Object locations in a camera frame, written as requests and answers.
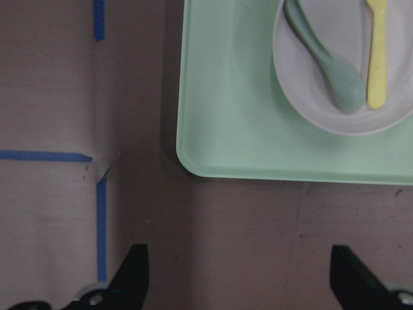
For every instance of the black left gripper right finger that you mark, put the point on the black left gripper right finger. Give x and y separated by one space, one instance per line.
355 286

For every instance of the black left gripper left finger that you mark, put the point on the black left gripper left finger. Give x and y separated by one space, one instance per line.
127 289

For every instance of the yellow plastic fork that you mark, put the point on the yellow plastic fork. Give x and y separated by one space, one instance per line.
377 71

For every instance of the white round plate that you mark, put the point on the white round plate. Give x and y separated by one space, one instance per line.
345 29

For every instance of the green plastic spoon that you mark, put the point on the green plastic spoon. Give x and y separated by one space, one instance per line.
346 84

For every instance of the light green tray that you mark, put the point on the light green tray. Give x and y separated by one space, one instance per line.
234 120

